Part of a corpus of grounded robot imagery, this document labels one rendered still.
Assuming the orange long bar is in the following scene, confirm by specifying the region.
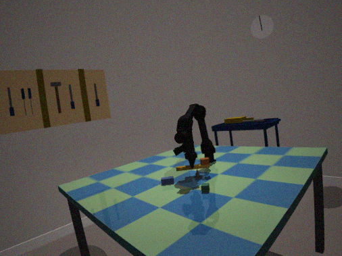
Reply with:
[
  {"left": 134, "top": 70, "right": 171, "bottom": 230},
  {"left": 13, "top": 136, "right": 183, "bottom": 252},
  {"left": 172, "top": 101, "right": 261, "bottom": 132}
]
[{"left": 176, "top": 157, "right": 210, "bottom": 171}]

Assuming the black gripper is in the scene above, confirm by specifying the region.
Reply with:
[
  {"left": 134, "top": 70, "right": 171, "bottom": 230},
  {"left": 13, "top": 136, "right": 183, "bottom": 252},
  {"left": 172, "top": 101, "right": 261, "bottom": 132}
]
[{"left": 183, "top": 140, "right": 197, "bottom": 168}]

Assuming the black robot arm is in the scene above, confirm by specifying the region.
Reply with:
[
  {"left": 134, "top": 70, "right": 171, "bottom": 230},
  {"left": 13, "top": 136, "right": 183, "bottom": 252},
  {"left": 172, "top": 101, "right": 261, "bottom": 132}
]
[{"left": 173, "top": 104, "right": 216, "bottom": 163}]

